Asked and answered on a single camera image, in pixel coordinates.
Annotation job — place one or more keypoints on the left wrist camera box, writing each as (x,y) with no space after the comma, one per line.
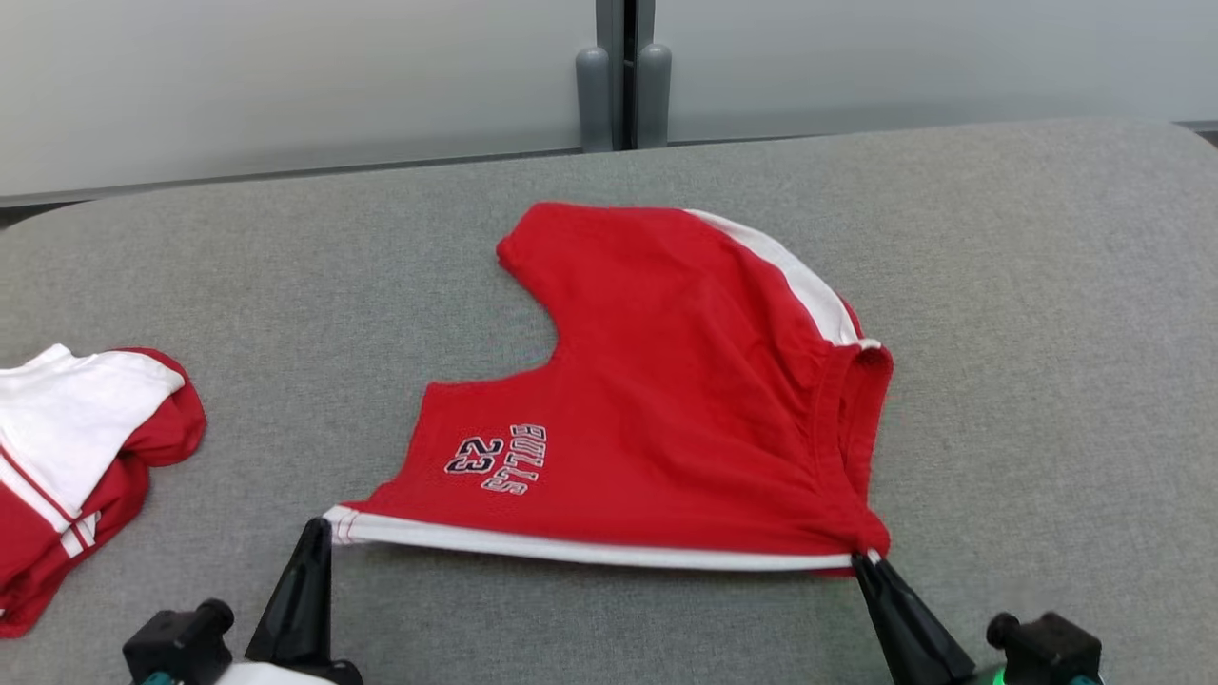
(181,642)

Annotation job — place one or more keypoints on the red basketball shorts white trim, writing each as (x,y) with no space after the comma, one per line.
(666,381)

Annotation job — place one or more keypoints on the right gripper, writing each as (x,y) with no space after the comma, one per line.
(990,678)

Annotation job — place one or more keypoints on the grey metal partition post with latch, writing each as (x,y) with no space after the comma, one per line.
(623,57)

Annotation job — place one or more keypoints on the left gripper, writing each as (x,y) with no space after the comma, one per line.
(344,675)

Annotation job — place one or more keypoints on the red and white jersey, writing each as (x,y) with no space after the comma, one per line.
(57,419)

